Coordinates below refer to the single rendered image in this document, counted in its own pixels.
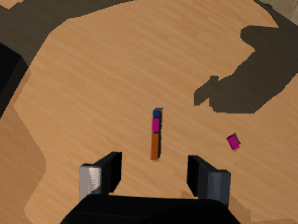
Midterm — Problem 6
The small blue block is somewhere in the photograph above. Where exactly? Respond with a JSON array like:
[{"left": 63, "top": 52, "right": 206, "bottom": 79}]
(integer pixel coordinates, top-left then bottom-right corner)
[{"left": 153, "top": 110, "right": 160, "bottom": 117}]

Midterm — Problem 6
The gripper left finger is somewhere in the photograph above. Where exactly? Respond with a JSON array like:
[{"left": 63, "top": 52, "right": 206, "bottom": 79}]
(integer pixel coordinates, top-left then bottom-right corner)
[{"left": 79, "top": 152, "right": 122, "bottom": 202}]

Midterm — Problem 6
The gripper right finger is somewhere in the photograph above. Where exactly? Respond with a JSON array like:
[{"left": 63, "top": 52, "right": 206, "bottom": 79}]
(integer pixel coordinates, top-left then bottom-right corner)
[{"left": 187, "top": 155, "right": 231, "bottom": 208}]

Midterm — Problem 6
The small magenta block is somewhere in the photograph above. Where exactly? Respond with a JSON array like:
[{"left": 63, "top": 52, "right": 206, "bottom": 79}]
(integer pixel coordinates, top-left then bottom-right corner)
[
  {"left": 152, "top": 118, "right": 159, "bottom": 132},
  {"left": 227, "top": 135, "right": 239, "bottom": 150}
]

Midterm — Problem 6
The orange-brown rectangular rod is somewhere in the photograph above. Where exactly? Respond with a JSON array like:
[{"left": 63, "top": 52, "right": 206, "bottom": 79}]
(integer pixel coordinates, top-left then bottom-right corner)
[{"left": 151, "top": 133, "right": 159, "bottom": 160}]

